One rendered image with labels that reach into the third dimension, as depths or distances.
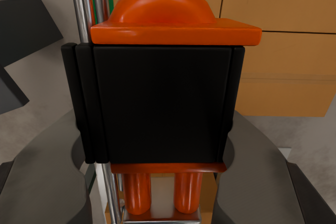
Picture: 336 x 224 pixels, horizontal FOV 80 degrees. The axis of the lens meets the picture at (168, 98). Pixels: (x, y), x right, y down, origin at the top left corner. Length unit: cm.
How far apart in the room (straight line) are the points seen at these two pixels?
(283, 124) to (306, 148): 39
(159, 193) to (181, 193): 3
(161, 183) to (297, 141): 200
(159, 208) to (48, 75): 154
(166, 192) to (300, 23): 88
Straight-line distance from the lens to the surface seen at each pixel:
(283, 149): 214
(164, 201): 19
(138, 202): 17
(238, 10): 87
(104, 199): 136
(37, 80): 172
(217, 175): 122
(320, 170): 257
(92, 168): 163
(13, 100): 85
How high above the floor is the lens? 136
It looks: 62 degrees down
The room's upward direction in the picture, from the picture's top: 176 degrees clockwise
